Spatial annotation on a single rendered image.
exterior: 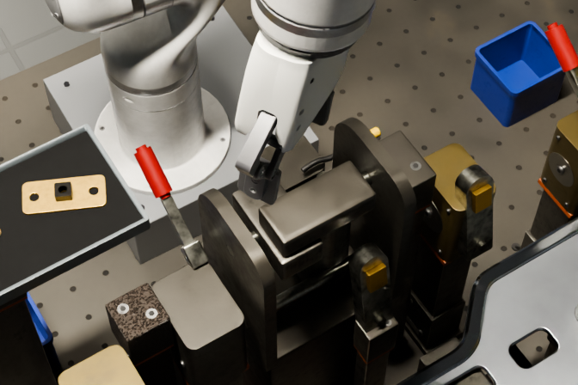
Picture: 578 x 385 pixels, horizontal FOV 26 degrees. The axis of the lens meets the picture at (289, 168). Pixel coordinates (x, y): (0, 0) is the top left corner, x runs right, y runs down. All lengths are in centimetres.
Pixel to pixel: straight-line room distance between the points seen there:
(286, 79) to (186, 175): 86
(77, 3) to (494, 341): 59
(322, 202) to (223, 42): 66
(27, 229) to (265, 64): 48
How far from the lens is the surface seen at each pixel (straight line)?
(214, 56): 184
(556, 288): 143
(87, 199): 128
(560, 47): 145
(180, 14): 151
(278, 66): 86
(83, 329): 173
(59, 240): 126
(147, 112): 160
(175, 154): 169
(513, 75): 197
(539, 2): 207
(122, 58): 154
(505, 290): 142
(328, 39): 84
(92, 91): 182
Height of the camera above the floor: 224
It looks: 57 degrees down
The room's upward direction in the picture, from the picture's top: straight up
